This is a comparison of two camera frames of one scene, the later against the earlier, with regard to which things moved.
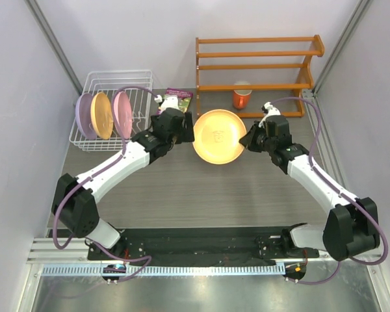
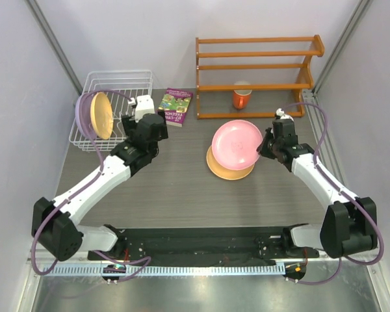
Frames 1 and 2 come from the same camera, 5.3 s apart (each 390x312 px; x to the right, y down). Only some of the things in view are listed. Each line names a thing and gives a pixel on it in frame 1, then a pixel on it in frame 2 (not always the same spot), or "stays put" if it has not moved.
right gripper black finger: (249, 139) to (266, 148)
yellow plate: (216, 136) to (224, 173)
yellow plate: (102, 115) stays put
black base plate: (206, 246) stays put
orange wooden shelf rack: (318, 52) stays put
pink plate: (123, 111) to (234, 144)
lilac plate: (83, 114) stays put
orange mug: (242, 97) stays put
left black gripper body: (184, 134) to (130, 125)
